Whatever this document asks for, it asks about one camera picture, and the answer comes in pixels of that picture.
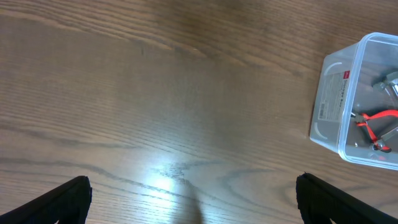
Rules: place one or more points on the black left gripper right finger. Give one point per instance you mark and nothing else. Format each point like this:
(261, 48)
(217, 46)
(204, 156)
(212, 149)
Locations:
(321, 203)

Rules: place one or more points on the red handled pliers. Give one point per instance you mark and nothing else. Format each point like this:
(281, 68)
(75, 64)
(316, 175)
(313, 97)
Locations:
(361, 120)

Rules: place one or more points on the silver wrench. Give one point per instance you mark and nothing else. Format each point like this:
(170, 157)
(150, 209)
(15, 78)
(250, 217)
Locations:
(387, 142)

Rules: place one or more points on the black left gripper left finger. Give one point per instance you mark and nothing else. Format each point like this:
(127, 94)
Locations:
(69, 203)

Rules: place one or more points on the claw hammer orange black handle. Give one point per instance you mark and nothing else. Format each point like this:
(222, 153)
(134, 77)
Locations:
(387, 82)

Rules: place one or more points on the clear plastic storage container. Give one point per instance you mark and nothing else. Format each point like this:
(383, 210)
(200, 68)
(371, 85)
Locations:
(345, 86)

